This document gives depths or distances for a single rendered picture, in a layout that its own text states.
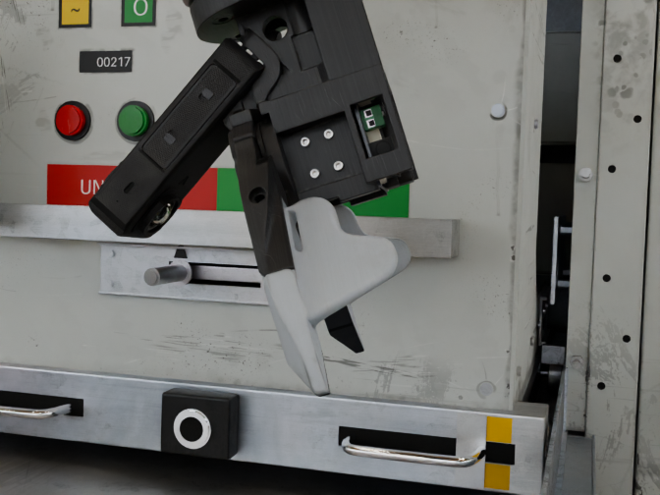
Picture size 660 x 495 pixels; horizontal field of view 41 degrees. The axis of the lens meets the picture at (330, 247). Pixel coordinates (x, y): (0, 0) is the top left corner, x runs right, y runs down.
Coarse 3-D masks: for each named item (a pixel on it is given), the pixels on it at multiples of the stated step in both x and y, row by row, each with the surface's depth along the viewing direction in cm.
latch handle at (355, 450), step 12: (348, 444) 66; (360, 456) 65; (372, 456) 65; (384, 456) 65; (396, 456) 64; (408, 456) 64; (420, 456) 64; (432, 456) 64; (444, 456) 64; (456, 456) 64; (468, 456) 64; (480, 456) 65
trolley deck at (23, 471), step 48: (0, 432) 86; (0, 480) 71; (48, 480) 72; (96, 480) 72; (144, 480) 73; (192, 480) 73; (240, 480) 73; (288, 480) 74; (336, 480) 74; (384, 480) 75; (576, 480) 76
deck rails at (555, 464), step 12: (564, 372) 89; (564, 384) 88; (564, 396) 90; (552, 432) 65; (564, 432) 91; (552, 444) 62; (564, 444) 86; (552, 456) 60; (564, 456) 82; (552, 468) 61; (552, 480) 63; (552, 492) 64
